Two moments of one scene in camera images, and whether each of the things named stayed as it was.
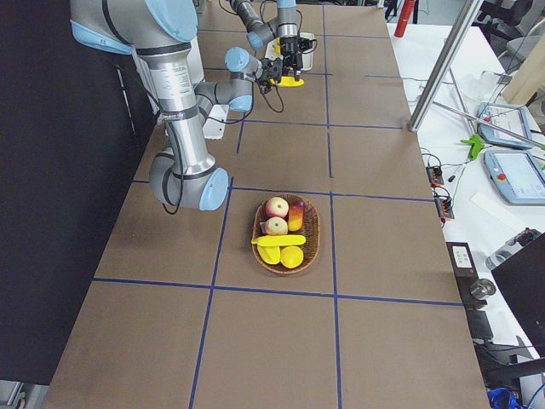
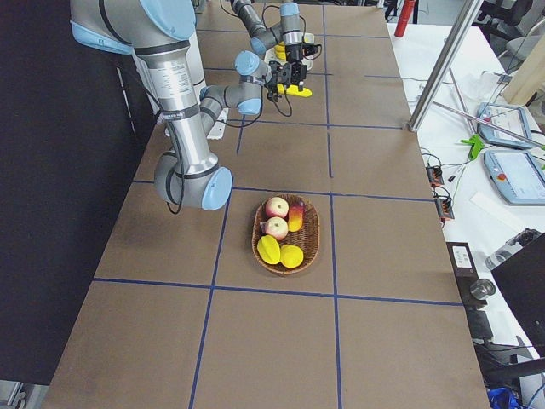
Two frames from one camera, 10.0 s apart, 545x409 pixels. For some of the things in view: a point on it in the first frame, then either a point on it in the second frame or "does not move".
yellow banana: x=278 y=240 to x=293 y=89
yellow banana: x=277 y=45 does not move
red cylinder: x=407 y=11 does not move
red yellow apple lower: x=276 y=226 does not move
